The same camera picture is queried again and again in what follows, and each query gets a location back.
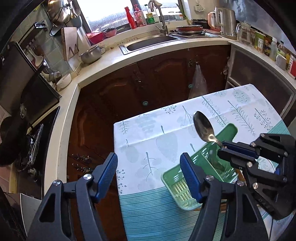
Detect metal spoon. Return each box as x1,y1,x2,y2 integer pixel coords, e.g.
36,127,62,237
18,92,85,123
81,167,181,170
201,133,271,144
193,111,223,147

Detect green plastic utensil holder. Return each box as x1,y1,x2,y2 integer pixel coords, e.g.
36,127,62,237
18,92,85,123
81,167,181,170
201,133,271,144
161,123,238,211

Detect black gas stove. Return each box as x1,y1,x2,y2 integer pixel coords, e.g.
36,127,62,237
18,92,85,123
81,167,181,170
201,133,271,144
14,107,60,199

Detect plastic bag on cabinet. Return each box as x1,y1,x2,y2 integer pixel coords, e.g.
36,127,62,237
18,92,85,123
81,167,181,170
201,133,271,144
188,63,209,99

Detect leaf print tablecloth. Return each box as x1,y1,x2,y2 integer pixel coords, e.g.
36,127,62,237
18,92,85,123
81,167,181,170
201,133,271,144
114,84,289,240

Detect dark wood cabinets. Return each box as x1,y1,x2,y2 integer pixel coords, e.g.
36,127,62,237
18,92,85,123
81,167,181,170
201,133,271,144
67,45,230,181

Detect glass pitcher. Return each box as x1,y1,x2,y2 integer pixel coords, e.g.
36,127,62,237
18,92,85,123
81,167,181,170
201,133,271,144
236,22,251,46

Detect steel appliance side panel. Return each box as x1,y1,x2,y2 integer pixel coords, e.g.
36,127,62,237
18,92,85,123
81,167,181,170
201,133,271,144
1,42,61,123

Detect white small bowl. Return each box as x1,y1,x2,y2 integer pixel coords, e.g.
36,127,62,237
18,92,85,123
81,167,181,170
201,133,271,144
56,73,72,91

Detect steel electric kettle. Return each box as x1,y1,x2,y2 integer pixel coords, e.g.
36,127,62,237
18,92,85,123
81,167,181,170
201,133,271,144
215,6,237,40

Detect red frying pan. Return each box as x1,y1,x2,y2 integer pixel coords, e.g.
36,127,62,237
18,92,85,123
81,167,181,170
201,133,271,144
176,25,203,35

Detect chrome faucet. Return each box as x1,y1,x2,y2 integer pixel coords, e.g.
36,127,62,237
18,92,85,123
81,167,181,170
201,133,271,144
148,0,169,35

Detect steel mixing bowl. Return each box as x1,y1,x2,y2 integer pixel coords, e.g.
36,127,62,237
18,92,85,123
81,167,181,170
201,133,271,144
80,45,102,64

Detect steel sink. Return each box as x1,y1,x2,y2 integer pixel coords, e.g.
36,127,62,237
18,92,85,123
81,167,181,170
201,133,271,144
119,34,180,55

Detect green detergent bottle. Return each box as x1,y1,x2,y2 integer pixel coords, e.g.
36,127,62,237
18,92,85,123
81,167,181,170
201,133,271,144
145,4,155,25

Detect pink soap bottle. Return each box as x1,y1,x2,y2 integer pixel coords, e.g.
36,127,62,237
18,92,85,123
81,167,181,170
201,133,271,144
134,4,147,27

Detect wooden cutting board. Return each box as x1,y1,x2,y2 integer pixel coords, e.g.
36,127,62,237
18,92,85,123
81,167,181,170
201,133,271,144
61,27,79,61

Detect red bottle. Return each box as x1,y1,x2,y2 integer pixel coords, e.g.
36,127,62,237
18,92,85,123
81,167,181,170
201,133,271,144
125,6,137,29

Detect red plastic basin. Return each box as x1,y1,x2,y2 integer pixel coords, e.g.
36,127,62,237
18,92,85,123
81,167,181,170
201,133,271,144
86,32,104,44

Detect hanging steel pan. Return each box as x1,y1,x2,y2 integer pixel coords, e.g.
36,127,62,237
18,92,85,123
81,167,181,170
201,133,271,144
47,0,71,27

